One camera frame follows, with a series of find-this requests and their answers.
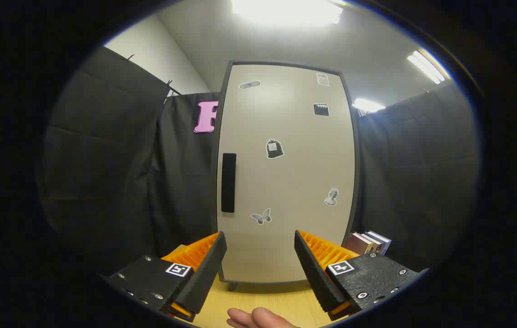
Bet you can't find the long ceiling strip light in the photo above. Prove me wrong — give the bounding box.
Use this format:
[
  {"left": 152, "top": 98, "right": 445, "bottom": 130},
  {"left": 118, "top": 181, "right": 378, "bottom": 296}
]
[{"left": 407, "top": 49, "right": 446, "bottom": 85}]

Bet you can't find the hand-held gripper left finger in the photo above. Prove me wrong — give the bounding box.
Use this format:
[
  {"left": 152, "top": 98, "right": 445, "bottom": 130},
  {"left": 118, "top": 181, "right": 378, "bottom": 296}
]
[{"left": 103, "top": 231, "right": 227, "bottom": 323}]

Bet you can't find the large ceiling light panel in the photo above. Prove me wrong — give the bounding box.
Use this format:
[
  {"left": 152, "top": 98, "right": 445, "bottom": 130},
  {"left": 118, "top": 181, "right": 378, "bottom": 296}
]
[{"left": 230, "top": 0, "right": 344, "bottom": 26}]

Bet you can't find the black backdrop cloth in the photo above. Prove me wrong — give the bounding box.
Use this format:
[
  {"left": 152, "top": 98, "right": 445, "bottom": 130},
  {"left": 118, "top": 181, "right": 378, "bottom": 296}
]
[{"left": 42, "top": 46, "right": 480, "bottom": 274}]

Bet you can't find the beige cabinet door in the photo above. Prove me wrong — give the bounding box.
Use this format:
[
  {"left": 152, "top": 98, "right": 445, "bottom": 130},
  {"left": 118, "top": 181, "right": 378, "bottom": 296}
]
[{"left": 216, "top": 64, "right": 357, "bottom": 284}]

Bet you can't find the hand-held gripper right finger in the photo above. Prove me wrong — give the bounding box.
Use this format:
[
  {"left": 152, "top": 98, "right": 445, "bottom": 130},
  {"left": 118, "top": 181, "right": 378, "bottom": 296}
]
[{"left": 294, "top": 230, "right": 428, "bottom": 322}]

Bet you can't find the dark spine book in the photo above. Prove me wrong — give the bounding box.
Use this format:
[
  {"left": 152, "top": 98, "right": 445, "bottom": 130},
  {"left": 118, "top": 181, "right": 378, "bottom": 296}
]
[{"left": 362, "top": 232, "right": 383, "bottom": 254}]

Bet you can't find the small ceiling light panel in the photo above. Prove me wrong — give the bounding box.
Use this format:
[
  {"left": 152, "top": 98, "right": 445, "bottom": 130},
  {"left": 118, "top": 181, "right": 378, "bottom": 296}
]
[{"left": 352, "top": 98, "right": 386, "bottom": 113}]

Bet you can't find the black door handle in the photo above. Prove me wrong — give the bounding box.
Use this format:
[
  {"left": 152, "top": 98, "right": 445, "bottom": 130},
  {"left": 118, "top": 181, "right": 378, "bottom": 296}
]
[{"left": 221, "top": 153, "right": 237, "bottom": 213}]

